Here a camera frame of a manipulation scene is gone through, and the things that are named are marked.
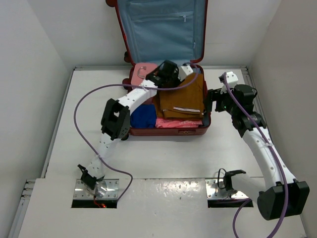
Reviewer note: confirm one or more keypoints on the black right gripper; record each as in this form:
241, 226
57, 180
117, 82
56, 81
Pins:
213, 95

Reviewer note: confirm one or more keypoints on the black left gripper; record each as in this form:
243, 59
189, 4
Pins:
175, 73

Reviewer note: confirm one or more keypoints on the mustard brown trousers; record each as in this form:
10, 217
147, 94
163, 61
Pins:
185, 103

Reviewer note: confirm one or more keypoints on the pink vanity case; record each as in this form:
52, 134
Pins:
140, 71

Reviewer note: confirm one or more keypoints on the royal blue towel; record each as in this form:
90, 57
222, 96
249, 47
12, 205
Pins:
144, 117

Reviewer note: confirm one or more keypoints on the red hard-shell suitcase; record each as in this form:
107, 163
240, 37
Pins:
158, 30

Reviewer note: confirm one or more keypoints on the coral printed garment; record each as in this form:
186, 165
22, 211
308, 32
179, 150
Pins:
177, 123

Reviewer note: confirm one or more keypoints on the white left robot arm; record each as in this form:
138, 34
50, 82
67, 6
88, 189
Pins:
115, 122

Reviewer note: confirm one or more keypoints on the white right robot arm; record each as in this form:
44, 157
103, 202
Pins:
280, 184

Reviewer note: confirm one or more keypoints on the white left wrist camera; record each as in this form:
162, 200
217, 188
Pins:
184, 71

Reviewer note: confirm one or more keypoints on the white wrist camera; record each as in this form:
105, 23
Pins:
184, 71
229, 81

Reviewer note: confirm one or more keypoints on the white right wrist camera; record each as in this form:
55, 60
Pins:
229, 81

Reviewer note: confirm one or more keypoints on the aluminium table frame rail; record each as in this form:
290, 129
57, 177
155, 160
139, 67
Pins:
249, 81

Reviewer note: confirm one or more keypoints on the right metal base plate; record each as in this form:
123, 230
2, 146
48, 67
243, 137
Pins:
214, 193

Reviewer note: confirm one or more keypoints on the metal base plate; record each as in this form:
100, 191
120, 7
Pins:
106, 189
214, 193

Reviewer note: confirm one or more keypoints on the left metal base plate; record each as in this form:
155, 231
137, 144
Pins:
106, 189

